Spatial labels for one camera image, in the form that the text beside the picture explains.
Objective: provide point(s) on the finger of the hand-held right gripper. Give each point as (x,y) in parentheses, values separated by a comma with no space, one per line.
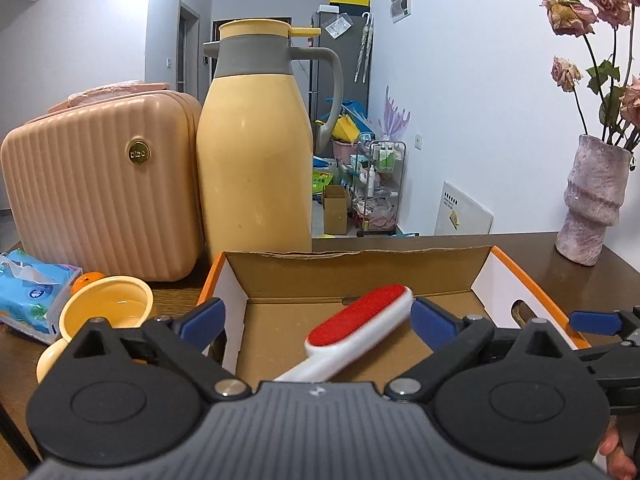
(592,321)
(615,355)

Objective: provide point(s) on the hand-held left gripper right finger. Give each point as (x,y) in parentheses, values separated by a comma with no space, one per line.
(432,325)

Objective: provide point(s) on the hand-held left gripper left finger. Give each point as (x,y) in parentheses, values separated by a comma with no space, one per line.
(205,322)

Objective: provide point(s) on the red and white lint brush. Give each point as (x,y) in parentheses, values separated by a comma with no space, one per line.
(360,322)

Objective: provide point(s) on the orange cardboard box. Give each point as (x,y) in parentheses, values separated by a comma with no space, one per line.
(350,280)

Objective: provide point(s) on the person's right hand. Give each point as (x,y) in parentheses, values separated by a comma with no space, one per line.
(615,457)

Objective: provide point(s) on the yellow mug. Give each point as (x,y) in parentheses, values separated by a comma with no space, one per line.
(107,305)

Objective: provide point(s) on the white leaning panel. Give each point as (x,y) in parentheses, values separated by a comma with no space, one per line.
(462,212)

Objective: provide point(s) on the pink textured vase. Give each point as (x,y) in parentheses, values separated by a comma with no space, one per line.
(592,200)

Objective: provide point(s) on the small orange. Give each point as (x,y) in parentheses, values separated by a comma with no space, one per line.
(85,281)

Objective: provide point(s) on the metal trolley cart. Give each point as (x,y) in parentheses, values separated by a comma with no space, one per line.
(382,185)

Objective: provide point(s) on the small brown carton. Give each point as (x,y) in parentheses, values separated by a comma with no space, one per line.
(336,207)

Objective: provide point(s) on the yellow thermos jug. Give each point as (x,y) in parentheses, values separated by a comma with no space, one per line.
(255,160)

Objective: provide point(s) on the blue tissue pack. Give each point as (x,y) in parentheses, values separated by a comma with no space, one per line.
(35,295)

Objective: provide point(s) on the peach ribbed suitcase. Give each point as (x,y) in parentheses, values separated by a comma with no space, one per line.
(100,185)

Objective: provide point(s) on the pink bucket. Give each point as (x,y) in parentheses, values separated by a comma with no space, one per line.
(345,151)

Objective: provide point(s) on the yellow bag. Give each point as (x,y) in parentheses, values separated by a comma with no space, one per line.
(345,128)

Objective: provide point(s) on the blue bag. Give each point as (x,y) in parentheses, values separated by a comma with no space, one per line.
(361,112)

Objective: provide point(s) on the dried pink roses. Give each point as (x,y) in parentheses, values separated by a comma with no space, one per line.
(607,67)

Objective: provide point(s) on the grey fridge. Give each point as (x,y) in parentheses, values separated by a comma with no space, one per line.
(350,65)

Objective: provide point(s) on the hanging folded umbrella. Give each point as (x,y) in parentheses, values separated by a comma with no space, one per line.
(364,45)

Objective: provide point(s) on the clear plastic bag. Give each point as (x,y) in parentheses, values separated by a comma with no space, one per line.
(336,25)

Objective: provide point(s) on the white wall socket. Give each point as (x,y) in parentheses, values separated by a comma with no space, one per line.
(418,140)

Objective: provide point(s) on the purple wall decoration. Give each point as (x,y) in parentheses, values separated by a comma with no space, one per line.
(395,115)

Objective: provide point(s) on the grey interior door frame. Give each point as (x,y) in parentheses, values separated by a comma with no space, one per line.
(187,45)

